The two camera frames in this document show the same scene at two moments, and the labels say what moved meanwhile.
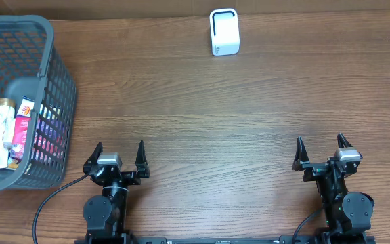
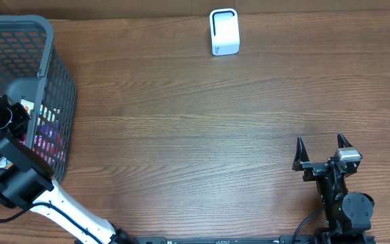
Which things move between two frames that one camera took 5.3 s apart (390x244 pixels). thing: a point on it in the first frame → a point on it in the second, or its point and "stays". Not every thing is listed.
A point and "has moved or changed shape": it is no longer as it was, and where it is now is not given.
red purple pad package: x=19 y=136 has moved or changed shape
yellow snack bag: x=26 y=106 stays
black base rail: x=225 y=240 stays
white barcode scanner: x=225 y=32 stays
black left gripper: x=135 y=179 → x=22 y=120
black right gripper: x=313 y=169 stays
